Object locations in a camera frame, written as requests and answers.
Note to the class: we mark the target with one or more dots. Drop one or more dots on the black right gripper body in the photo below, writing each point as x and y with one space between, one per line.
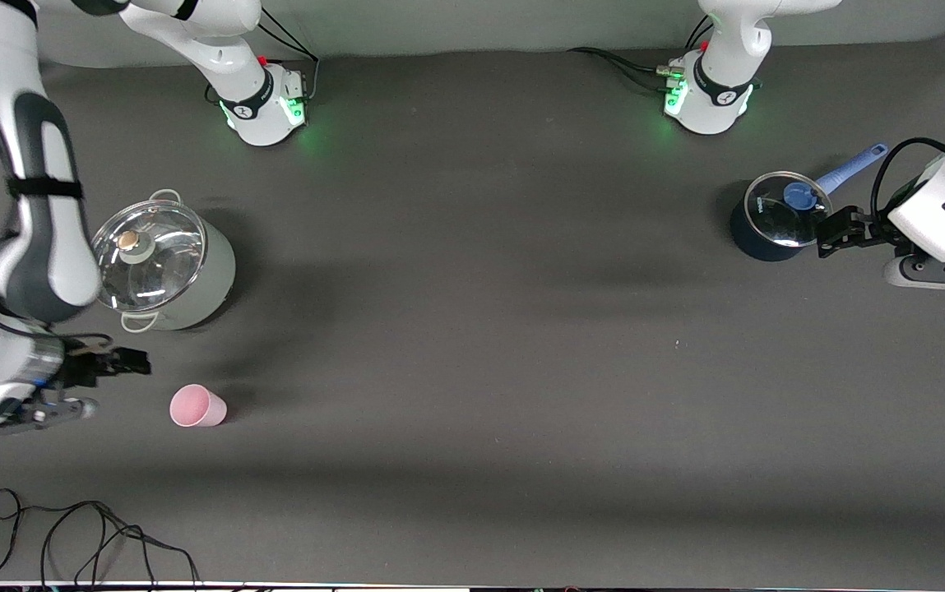
82 369

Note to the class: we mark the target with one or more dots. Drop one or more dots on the pink plastic cup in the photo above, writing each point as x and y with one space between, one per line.
192 407

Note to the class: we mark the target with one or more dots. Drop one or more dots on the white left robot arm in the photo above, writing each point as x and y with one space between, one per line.
723 74

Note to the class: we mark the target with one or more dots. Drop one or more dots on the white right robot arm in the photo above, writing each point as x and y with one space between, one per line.
44 247

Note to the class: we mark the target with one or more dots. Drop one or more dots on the glass lid, blue knob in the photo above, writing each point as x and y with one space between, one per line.
785 214

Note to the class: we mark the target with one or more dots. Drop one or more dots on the dark blue saucepan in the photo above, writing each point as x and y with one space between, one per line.
756 242

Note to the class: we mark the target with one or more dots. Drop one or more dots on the glass pot lid, grey knob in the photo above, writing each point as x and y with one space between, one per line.
151 255

